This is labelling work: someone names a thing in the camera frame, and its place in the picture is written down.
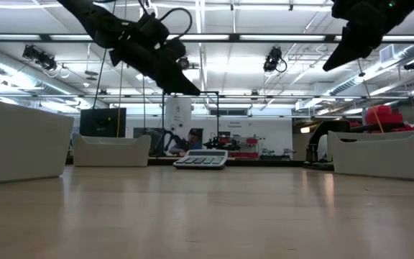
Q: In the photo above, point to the round black ceiling fixture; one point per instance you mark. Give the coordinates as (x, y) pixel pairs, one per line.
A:
(184, 63)

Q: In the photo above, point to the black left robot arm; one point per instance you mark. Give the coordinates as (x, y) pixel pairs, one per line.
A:
(88, 16)

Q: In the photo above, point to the black background robot arm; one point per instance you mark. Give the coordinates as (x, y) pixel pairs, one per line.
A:
(228, 145)

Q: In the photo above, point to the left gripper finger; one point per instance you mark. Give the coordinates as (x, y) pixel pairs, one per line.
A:
(183, 79)
(174, 88)

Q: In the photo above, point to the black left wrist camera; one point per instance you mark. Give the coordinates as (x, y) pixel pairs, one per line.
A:
(153, 28)

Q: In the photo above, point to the person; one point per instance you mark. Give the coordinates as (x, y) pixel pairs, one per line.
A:
(192, 142)

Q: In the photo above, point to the black overhead camera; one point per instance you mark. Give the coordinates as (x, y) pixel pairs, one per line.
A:
(272, 59)

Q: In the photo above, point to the red plastic crates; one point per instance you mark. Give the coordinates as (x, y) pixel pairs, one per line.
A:
(385, 117)

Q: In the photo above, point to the grey plastic bin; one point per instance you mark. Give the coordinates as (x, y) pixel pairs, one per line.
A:
(111, 153)
(379, 158)
(20, 144)

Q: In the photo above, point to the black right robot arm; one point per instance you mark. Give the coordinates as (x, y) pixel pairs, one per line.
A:
(408, 7)

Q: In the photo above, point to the black aluminium table frame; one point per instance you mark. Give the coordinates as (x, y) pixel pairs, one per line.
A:
(257, 162)

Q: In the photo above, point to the white air vent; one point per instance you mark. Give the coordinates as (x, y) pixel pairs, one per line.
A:
(386, 54)

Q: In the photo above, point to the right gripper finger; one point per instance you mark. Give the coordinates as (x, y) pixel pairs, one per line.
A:
(356, 50)
(340, 46)

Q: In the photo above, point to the black mounted camera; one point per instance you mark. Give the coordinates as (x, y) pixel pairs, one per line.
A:
(40, 57)

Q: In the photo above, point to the white desk calculator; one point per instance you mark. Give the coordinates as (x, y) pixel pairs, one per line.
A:
(200, 160)

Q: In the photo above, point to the black ceiling speaker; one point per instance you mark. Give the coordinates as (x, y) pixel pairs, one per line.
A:
(412, 65)

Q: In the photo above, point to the black monitor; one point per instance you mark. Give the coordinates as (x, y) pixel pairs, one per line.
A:
(102, 122)

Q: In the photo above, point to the shelf with red boxes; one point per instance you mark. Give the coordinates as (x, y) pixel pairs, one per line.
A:
(252, 142)

